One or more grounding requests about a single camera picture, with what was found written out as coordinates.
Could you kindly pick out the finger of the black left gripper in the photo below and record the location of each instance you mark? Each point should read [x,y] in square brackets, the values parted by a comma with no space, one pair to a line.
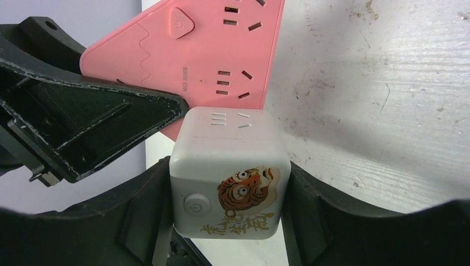
[43,39]
[66,126]

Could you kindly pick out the pink triangular socket base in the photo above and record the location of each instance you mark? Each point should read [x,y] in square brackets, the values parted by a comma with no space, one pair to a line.
[211,53]

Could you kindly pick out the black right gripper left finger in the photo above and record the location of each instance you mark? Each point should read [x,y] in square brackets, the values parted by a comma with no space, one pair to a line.
[130,224]

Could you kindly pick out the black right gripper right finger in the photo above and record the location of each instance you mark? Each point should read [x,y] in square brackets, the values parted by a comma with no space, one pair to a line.
[325,226]

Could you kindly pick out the white cube socket with tiger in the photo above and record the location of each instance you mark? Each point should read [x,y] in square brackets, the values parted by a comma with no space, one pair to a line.
[229,172]

